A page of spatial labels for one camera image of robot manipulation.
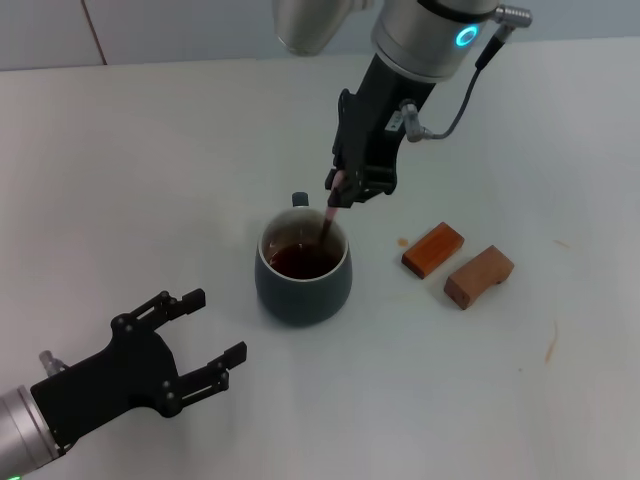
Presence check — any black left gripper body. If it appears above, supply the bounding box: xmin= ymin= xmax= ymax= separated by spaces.
xmin=29 ymin=312 xmax=184 ymax=447

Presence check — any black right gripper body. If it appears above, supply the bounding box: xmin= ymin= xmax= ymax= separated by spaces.
xmin=332 ymin=52 xmax=436 ymax=174

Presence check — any pink handled metal spoon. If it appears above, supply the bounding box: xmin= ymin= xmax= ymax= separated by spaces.
xmin=317 ymin=170 xmax=349 ymax=251

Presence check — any dark grey ceramic cup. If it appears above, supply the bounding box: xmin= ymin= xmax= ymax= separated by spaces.
xmin=254 ymin=191 xmax=354 ymax=329

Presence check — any left gripper silver connector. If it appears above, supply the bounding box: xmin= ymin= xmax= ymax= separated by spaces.
xmin=38 ymin=349 xmax=69 ymax=376

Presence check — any reddish brown wooden block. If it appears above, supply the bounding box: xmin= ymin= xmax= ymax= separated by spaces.
xmin=401 ymin=222 xmax=465 ymax=280

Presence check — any light arched wooden block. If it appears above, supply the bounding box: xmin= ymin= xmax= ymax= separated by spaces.
xmin=443 ymin=244 xmax=515 ymax=312

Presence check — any right gripper connector cable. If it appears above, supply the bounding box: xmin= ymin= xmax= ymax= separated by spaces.
xmin=399 ymin=2 xmax=535 ymax=144

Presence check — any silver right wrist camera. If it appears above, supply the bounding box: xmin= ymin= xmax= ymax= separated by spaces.
xmin=273 ymin=0 xmax=381 ymax=56

